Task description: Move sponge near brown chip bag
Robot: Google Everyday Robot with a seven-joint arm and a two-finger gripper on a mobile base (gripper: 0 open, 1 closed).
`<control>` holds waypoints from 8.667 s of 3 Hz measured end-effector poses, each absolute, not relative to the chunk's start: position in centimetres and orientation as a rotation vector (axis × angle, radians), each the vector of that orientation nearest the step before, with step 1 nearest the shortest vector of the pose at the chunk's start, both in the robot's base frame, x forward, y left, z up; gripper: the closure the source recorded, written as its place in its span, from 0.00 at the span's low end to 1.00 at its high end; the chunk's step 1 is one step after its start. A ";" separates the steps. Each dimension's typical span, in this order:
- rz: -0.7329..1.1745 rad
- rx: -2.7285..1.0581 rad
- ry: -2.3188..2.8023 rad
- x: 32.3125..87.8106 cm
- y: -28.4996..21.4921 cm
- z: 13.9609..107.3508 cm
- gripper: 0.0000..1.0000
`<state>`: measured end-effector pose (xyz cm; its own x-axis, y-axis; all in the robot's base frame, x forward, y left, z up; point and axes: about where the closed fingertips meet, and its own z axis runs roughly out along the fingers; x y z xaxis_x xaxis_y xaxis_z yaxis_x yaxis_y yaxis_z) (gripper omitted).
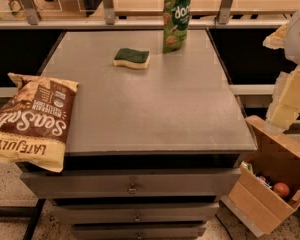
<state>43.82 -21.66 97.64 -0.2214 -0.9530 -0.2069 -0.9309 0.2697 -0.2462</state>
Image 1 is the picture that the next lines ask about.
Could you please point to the red apple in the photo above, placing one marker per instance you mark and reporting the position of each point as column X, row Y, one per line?
column 281, row 189

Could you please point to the cardboard box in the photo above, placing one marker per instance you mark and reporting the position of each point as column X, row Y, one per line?
column 278, row 159

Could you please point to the orange bottle on shelf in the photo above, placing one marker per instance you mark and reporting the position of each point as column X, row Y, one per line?
column 16, row 8

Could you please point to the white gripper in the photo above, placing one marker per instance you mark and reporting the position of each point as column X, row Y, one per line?
column 299, row 39

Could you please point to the top drawer knob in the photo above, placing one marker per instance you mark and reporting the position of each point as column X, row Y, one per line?
column 132, row 189

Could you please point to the brown sea salt chip bag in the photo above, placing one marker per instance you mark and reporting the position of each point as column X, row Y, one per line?
column 34, row 123

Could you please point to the green and yellow sponge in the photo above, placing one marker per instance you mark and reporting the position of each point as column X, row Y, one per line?
column 132, row 58

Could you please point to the grey metal drawer cabinet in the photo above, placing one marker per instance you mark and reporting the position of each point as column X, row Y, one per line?
column 174, row 129

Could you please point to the colourful packet in box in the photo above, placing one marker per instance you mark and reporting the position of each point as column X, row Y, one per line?
column 260, row 177

